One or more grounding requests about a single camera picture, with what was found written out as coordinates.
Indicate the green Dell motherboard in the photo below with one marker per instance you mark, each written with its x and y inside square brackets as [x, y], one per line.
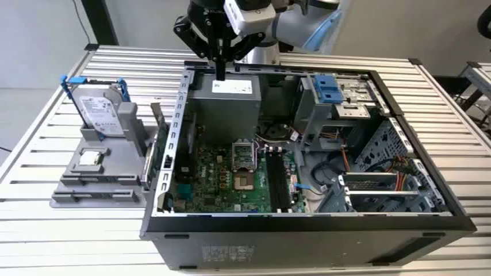
[214, 184]

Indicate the silver CPU chip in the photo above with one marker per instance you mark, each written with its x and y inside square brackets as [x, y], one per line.
[90, 158]

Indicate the aluminium side table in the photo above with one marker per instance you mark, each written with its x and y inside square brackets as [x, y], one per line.
[473, 70]

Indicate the RAM memory stick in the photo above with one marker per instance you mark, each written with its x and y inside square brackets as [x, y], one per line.
[93, 196]
[97, 180]

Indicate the black table corner cap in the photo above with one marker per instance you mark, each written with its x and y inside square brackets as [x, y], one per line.
[92, 47]
[413, 61]

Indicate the grey power supply unit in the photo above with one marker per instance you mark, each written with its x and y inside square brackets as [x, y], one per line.
[225, 115]

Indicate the CPU socket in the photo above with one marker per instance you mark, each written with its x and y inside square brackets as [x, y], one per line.
[244, 181]

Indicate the hard disk in blue carrier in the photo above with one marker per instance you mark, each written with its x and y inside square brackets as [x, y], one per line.
[97, 112]

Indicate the green graphics card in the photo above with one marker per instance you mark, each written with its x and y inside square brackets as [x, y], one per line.
[160, 135]

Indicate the grey plastic parts rack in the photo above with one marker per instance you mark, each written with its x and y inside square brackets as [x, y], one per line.
[102, 161]

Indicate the black case fan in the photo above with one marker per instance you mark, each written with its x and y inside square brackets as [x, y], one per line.
[190, 135]

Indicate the black open PC case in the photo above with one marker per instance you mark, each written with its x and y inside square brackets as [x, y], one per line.
[306, 244]

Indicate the black RAM slot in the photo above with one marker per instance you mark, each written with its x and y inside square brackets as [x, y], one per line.
[280, 178]
[270, 178]
[285, 178]
[274, 178]

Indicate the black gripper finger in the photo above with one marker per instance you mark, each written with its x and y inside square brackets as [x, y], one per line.
[190, 40]
[245, 43]

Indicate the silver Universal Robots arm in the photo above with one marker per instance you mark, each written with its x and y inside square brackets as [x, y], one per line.
[290, 26]

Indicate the blue plastic drive carrier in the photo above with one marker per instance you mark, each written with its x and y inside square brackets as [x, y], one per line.
[325, 86]

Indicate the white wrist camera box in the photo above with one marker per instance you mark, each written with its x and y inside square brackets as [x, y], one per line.
[249, 17]

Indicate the black upright post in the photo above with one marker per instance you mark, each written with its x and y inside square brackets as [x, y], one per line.
[102, 20]

